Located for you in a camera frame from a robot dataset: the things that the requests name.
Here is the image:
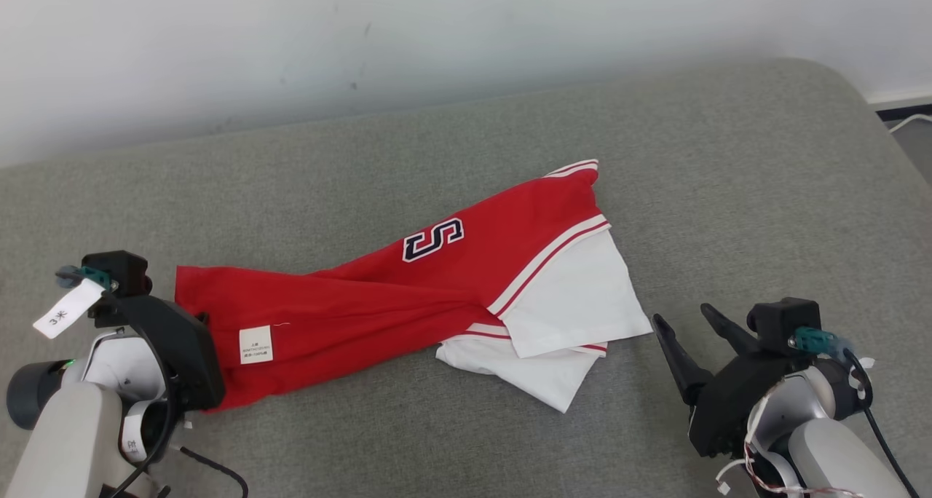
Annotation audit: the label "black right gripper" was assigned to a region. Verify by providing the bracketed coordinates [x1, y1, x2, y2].
[652, 304, 793, 459]

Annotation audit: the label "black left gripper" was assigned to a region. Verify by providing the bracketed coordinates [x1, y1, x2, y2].
[98, 294, 226, 413]

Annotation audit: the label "red white basketball jersey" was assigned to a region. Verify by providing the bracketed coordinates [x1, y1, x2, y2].
[175, 159, 654, 415]

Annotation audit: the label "grey fabric sofa cushion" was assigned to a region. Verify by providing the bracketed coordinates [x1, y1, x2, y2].
[0, 58, 932, 498]

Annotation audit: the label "black cable with teal plug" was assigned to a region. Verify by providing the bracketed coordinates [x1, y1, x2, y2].
[57, 264, 250, 498]
[790, 327, 924, 498]

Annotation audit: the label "white paper cable tag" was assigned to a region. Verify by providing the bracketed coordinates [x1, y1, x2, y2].
[33, 278, 106, 339]

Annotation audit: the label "red white twisted wires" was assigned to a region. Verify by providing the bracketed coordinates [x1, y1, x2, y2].
[741, 440, 864, 498]

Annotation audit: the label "white floor cable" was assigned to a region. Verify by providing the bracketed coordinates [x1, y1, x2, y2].
[888, 112, 932, 135]

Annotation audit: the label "wall baseboard strip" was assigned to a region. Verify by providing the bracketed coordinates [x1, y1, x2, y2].
[869, 90, 932, 120]

